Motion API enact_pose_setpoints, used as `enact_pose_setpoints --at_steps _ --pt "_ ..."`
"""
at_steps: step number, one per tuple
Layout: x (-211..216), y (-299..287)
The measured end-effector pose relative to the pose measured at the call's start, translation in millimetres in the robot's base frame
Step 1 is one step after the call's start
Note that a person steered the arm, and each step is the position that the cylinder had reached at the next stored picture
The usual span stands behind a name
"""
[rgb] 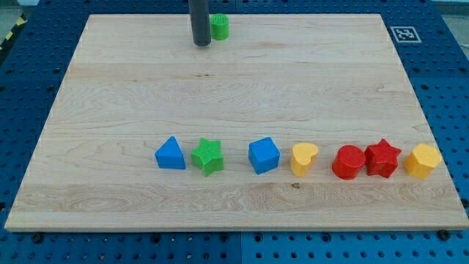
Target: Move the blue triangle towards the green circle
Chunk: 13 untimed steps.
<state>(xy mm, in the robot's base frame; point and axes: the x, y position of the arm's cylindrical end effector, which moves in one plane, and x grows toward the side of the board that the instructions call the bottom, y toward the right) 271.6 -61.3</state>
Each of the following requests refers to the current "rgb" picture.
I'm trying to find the blue cube block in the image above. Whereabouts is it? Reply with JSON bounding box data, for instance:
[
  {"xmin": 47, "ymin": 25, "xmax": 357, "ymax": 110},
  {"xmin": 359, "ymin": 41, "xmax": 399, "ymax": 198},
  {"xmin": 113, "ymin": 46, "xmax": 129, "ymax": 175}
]
[{"xmin": 248, "ymin": 137, "xmax": 281, "ymax": 175}]

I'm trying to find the white fiducial marker tag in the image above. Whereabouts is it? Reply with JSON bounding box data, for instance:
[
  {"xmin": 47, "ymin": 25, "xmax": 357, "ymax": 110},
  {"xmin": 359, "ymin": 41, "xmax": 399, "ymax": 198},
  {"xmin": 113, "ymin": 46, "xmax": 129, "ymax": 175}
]
[{"xmin": 391, "ymin": 26, "xmax": 421, "ymax": 43}]

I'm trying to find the red star block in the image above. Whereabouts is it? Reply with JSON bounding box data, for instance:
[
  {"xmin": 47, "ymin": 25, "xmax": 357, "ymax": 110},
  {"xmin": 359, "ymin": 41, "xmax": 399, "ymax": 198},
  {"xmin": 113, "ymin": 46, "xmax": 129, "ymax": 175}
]
[{"xmin": 365, "ymin": 139, "xmax": 402, "ymax": 178}]

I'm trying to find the red cylinder block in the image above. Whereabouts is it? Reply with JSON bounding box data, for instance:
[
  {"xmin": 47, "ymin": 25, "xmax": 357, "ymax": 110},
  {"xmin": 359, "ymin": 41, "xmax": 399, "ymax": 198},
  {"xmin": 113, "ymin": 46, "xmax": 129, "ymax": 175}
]
[{"xmin": 331, "ymin": 145, "xmax": 366, "ymax": 180}]

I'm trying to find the yellow hexagon block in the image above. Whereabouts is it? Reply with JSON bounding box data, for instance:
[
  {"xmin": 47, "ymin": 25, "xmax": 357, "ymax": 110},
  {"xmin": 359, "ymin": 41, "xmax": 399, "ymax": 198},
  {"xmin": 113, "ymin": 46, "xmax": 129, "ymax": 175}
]
[{"xmin": 404, "ymin": 144, "xmax": 443, "ymax": 179}]

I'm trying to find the green circle block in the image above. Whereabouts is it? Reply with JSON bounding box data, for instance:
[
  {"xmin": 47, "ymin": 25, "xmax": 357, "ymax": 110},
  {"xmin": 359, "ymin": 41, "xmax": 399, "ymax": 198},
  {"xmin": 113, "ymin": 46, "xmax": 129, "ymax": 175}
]
[{"xmin": 210, "ymin": 13, "xmax": 229, "ymax": 40}]

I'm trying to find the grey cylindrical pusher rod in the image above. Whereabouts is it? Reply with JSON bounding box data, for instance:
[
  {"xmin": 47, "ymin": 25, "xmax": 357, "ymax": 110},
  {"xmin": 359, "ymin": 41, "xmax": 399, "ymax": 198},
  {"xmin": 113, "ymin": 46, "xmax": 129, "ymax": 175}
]
[{"xmin": 188, "ymin": 0, "xmax": 211, "ymax": 47}]

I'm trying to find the yellow heart block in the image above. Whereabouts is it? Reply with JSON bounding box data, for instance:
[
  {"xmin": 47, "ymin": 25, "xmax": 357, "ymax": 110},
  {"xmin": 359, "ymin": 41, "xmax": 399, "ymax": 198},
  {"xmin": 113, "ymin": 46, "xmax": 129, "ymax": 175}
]
[{"xmin": 289, "ymin": 142, "xmax": 319, "ymax": 177}]

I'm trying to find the blue triangle block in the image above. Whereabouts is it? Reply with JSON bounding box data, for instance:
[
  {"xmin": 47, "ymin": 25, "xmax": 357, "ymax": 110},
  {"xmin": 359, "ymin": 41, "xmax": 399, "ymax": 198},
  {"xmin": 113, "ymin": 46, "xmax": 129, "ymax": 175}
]
[{"xmin": 155, "ymin": 136, "xmax": 186, "ymax": 169}]

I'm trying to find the green star block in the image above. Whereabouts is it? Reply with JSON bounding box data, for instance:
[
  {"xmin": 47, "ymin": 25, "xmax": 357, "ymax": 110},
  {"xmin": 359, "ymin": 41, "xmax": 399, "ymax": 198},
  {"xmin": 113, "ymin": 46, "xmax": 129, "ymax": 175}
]
[{"xmin": 191, "ymin": 138, "xmax": 224, "ymax": 177}]

